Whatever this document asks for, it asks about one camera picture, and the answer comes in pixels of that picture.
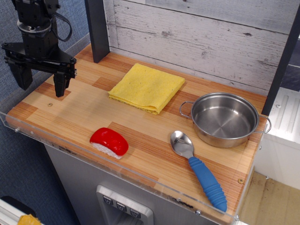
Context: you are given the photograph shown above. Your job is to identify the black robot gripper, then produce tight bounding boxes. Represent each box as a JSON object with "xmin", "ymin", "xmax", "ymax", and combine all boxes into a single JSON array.
[{"xmin": 1, "ymin": 22, "xmax": 76, "ymax": 98}]

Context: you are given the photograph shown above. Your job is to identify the stainless steel pot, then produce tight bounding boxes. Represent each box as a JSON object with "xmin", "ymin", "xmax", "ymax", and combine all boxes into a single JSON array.
[{"xmin": 179, "ymin": 92, "xmax": 272, "ymax": 148}]

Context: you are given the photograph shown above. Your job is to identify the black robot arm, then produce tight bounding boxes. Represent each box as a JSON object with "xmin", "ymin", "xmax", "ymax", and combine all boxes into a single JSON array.
[{"xmin": 1, "ymin": 0, "xmax": 76, "ymax": 98}]

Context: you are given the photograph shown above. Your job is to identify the clear acrylic table guard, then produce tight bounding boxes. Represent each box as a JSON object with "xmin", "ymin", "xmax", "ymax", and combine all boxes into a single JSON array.
[{"xmin": 0, "ymin": 32, "xmax": 269, "ymax": 223}]

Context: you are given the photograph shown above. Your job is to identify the red toy sushi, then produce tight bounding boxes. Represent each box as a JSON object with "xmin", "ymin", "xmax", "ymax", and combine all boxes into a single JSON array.
[{"xmin": 90, "ymin": 127, "xmax": 129, "ymax": 159}]

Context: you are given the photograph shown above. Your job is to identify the yellow folded cloth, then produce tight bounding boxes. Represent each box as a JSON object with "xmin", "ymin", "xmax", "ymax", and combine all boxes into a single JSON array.
[{"xmin": 108, "ymin": 63, "xmax": 185, "ymax": 115}]

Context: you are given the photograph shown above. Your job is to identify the grey toy fridge cabinet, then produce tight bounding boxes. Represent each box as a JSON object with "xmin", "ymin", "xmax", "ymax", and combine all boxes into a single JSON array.
[{"xmin": 44, "ymin": 143, "xmax": 218, "ymax": 225}]

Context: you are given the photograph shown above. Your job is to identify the yellow object bottom left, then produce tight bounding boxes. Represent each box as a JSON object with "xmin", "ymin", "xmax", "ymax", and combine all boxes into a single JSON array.
[{"xmin": 17, "ymin": 214, "xmax": 42, "ymax": 225}]

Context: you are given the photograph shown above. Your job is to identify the silver dispenser button panel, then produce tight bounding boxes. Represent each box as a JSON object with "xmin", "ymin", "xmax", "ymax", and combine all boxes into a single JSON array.
[{"xmin": 96, "ymin": 185, "xmax": 154, "ymax": 225}]

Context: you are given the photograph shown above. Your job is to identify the white ridged side appliance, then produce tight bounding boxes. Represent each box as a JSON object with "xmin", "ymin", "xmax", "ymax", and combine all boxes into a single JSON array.
[{"xmin": 254, "ymin": 88, "xmax": 300, "ymax": 189}]

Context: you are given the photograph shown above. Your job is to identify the dark grey left post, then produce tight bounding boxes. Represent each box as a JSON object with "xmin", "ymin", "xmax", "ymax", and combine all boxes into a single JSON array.
[{"xmin": 85, "ymin": 0, "xmax": 110, "ymax": 63}]

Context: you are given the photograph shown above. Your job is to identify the dark grey post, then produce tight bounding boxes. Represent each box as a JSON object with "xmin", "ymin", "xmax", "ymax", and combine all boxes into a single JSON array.
[
  {"xmin": 262, "ymin": 6, "xmax": 300, "ymax": 116},
  {"xmin": 85, "ymin": 0, "xmax": 110, "ymax": 63}
]

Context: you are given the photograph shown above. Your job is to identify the blue handled metal spoon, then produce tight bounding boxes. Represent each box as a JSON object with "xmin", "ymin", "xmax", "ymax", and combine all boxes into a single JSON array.
[{"xmin": 170, "ymin": 131, "xmax": 227, "ymax": 212}]

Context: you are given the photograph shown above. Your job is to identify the dark grey right post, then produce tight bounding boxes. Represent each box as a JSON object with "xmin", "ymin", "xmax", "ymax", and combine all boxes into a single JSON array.
[{"xmin": 262, "ymin": 6, "xmax": 300, "ymax": 116}]

